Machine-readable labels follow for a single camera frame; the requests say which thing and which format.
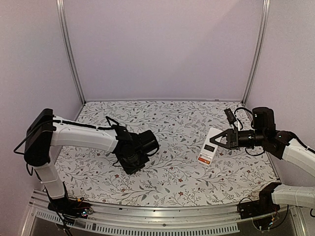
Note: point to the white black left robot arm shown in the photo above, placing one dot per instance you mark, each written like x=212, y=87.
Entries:
x=48, y=130

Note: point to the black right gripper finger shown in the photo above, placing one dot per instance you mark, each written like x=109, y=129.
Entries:
x=226, y=145
x=225, y=134

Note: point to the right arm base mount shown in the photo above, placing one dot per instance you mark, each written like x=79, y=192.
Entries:
x=258, y=206

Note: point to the white remote control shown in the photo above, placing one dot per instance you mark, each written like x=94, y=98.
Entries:
x=208, y=150

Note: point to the left aluminium frame post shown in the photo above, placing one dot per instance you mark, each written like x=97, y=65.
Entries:
x=69, y=51

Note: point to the aluminium front rail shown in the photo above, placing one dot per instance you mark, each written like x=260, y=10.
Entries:
x=173, y=213

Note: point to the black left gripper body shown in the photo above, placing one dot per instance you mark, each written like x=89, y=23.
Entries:
x=135, y=163

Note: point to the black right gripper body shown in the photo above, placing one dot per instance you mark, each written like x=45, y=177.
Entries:
x=234, y=138

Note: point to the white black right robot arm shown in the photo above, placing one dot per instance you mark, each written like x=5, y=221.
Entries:
x=284, y=145

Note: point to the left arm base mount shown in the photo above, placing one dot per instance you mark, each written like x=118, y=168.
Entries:
x=68, y=207

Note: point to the aluminium frame post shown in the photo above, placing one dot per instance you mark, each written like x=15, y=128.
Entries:
x=258, y=49
x=69, y=51

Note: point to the right aluminium frame post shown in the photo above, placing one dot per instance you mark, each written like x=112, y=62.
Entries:
x=258, y=49

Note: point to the floral patterned table mat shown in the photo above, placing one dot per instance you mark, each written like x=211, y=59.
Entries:
x=173, y=177

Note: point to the orange AA battery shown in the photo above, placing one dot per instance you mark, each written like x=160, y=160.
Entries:
x=207, y=162

